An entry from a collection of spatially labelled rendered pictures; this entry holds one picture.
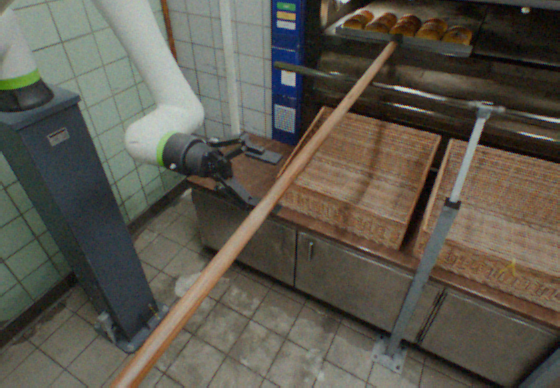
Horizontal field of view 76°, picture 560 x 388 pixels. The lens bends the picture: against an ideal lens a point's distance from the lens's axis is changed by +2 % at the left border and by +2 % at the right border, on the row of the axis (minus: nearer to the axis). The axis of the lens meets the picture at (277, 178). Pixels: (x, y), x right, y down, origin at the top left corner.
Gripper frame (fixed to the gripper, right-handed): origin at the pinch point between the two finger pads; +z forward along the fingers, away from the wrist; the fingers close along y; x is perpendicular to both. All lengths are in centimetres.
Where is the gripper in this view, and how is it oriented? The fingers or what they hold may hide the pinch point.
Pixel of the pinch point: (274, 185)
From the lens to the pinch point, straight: 72.7
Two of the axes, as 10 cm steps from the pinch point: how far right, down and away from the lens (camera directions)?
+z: 8.8, 3.0, -3.7
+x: -4.7, 5.6, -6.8
